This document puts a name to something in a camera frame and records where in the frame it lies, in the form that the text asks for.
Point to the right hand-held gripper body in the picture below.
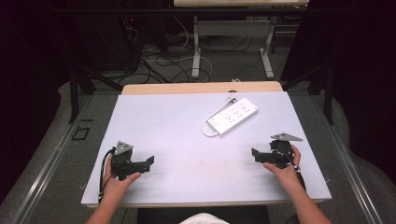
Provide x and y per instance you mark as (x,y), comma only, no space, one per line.
(280,154)

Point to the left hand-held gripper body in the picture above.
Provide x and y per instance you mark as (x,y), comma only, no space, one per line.
(122,161)

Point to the person's right hand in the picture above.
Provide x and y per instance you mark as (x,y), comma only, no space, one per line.
(288,175)

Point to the person's left hand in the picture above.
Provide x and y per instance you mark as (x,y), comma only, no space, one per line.
(116,186)

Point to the white table board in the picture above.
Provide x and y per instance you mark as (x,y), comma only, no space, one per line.
(174,137)

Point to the white power strip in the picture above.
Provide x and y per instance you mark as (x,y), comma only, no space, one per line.
(233,116)

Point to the person's dark clothing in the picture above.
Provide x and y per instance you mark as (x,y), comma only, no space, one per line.
(155,215)

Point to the square floor hatch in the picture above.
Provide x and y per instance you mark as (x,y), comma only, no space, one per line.
(81,133)

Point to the white power plug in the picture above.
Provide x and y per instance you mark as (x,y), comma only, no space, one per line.
(232,100)

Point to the black metal stand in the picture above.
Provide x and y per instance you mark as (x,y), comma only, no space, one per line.
(328,93)
(74,96)

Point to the person's white clothing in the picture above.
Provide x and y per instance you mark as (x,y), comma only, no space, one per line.
(204,219)

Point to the dark equipment cabinet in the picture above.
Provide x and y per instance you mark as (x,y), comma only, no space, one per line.
(106,43)

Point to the white desk with metal legs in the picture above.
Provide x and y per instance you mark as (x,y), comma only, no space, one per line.
(233,28)

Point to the metal floor rail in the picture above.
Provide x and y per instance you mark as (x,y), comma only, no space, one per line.
(351,165)
(46,169)

